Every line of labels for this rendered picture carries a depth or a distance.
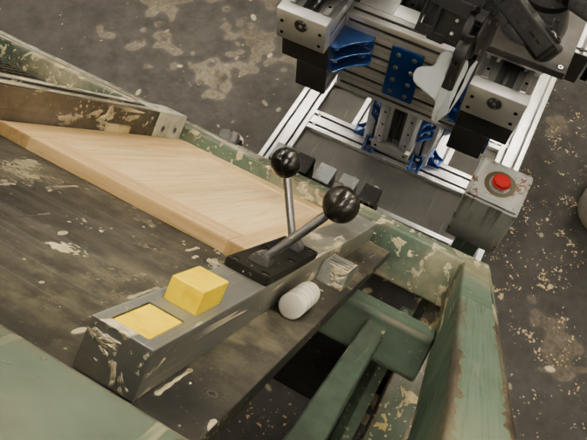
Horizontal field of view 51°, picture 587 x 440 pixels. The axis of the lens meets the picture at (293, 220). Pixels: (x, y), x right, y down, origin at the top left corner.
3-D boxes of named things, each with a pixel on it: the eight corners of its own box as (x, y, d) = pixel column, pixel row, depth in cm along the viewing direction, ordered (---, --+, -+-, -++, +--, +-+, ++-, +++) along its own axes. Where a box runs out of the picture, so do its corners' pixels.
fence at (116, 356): (369, 241, 131) (377, 223, 130) (132, 403, 40) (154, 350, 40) (348, 230, 132) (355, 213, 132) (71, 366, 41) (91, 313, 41)
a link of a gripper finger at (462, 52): (445, 85, 81) (476, 20, 78) (458, 91, 81) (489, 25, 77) (435, 86, 77) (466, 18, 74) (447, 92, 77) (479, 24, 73)
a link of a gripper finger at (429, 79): (403, 106, 85) (431, 40, 81) (442, 124, 83) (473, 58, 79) (395, 107, 82) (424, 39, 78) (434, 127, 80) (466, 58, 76)
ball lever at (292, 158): (313, 253, 78) (303, 146, 77) (304, 257, 74) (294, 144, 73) (283, 255, 79) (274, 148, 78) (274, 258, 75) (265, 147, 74)
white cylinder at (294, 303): (297, 325, 66) (315, 308, 74) (308, 300, 66) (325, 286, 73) (272, 312, 67) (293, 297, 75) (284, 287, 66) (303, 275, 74)
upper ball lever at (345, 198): (268, 278, 67) (370, 208, 63) (257, 285, 63) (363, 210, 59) (249, 249, 67) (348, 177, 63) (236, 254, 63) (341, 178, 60)
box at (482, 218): (507, 218, 151) (535, 176, 135) (490, 256, 145) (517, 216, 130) (461, 196, 153) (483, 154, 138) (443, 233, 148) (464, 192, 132)
